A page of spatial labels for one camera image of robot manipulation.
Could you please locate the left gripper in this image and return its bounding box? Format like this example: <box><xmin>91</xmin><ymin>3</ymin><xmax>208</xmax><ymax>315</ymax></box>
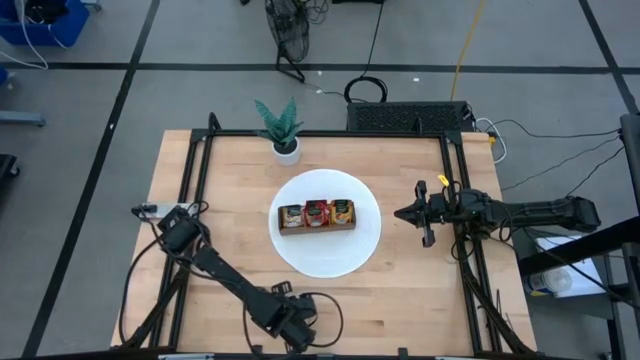
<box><xmin>269</xmin><ymin>293</ymin><xmax>320</xmax><ymax>354</ymax></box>

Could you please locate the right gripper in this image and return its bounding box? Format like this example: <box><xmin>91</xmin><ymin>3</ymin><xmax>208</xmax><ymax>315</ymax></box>
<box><xmin>393</xmin><ymin>179</ymin><xmax>455</xmax><ymax>249</ymax></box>

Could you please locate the yellow green snack packet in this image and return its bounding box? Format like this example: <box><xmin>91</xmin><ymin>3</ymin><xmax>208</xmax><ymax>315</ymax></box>
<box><xmin>329</xmin><ymin>199</ymin><xmax>355</xmax><ymax>225</ymax></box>

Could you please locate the red strawberry tea sachet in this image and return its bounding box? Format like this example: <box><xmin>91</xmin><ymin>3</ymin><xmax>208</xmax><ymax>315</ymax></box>
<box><xmin>304</xmin><ymin>199</ymin><xmax>331</xmax><ymax>228</ymax></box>

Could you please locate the wooden three-compartment tray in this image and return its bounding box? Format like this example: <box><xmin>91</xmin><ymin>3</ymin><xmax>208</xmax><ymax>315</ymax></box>
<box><xmin>277</xmin><ymin>199</ymin><xmax>358</xmax><ymax>237</ymax></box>

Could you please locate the beige vanilla tea sachet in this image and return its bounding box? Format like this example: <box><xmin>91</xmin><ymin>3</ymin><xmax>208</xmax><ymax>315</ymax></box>
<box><xmin>280</xmin><ymin>203</ymin><xmax>306</xmax><ymax>229</ymax></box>

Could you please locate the white round plate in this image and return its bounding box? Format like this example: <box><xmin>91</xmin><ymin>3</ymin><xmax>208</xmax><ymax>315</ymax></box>
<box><xmin>268</xmin><ymin>168</ymin><xmax>383</xmax><ymax>280</ymax></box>

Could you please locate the white plant pot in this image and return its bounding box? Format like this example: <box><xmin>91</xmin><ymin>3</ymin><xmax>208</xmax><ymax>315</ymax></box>
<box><xmin>272</xmin><ymin>137</ymin><xmax>303</xmax><ymax>167</ymax></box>

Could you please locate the clear plastic bottle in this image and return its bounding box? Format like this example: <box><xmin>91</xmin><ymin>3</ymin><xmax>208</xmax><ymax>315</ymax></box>
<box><xmin>522</xmin><ymin>268</ymin><xmax>574</xmax><ymax>297</ymax></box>

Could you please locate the green snake plant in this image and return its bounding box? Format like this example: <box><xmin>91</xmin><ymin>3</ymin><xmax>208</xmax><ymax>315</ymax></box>
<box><xmin>253</xmin><ymin>97</ymin><xmax>305</xmax><ymax>151</ymax></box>

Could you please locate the black metal cart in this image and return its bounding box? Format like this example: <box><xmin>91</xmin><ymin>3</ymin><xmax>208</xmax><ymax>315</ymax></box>
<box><xmin>517</xmin><ymin>113</ymin><xmax>640</xmax><ymax>360</ymax></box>

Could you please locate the white box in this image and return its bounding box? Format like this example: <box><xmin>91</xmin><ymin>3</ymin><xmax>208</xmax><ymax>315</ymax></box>
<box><xmin>534</xmin><ymin>234</ymin><xmax>609</xmax><ymax>300</ymax></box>

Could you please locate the black floor fan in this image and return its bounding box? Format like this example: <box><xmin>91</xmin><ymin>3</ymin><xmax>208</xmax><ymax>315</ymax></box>
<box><xmin>263</xmin><ymin>0</ymin><xmax>311</xmax><ymax>85</ymax></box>

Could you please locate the blue plastic bin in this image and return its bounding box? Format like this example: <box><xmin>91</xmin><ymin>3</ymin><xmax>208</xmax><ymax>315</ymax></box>
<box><xmin>0</xmin><ymin>0</ymin><xmax>91</xmax><ymax>49</ymax></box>

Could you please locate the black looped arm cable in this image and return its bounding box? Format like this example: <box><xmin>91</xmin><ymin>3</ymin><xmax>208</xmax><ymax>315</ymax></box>
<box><xmin>299</xmin><ymin>291</ymin><xmax>346</xmax><ymax>350</ymax></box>

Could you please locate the black aluminium rig frame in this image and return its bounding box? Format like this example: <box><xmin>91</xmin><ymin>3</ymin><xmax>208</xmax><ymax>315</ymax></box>
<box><xmin>109</xmin><ymin>112</ymin><xmax>539</xmax><ymax>360</ymax></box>

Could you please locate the white cable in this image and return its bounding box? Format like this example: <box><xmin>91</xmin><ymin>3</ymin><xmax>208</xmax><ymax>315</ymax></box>
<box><xmin>474</xmin><ymin>117</ymin><xmax>508</xmax><ymax>164</ymax></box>

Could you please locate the coiled black cable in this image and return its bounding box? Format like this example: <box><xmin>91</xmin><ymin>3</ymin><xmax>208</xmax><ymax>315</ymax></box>
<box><xmin>343</xmin><ymin>75</ymin><xmax>389</xmax><ymax>105</ymax></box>

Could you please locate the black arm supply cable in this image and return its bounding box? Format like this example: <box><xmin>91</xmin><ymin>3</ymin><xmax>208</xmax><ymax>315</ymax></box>
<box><xmin>118</xmin><ymin>238</ymin><xmax>164</xmax><ymax>346</ymax></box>

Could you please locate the yellow cable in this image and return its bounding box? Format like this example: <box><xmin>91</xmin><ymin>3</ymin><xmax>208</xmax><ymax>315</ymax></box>
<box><xmin>449</xmin><ymin>0</ymin><xmax>487</xmax><ymax>101</ymax></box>

